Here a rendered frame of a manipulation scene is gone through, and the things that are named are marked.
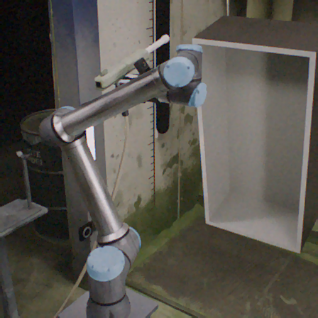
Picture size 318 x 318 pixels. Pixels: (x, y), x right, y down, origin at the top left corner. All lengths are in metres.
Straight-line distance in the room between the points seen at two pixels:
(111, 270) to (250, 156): 1.40
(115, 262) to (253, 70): 1.35
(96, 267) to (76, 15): 1.24
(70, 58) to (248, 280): 1.80
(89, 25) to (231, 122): 1.03
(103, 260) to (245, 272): 1.57
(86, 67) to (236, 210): 1.31
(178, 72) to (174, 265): 2.01
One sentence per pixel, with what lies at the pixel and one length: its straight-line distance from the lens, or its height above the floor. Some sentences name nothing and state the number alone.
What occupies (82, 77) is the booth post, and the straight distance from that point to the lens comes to 2.53.
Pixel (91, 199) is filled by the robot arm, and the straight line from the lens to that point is 1.95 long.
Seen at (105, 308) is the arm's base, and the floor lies 0.71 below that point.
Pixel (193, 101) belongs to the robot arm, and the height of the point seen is 1.54.
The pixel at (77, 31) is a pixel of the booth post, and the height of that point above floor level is 1.65.
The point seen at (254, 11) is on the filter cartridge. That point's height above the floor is 1.62.
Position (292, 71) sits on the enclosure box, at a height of 1.44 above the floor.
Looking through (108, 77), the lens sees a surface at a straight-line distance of 1.78.
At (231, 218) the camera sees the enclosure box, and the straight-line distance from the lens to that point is 3.01.
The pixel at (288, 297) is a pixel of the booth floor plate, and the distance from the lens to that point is 3.15.
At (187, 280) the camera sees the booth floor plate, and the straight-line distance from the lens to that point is 3.19.
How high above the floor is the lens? 2.04
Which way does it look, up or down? 24 degrees down
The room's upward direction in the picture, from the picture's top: straight up
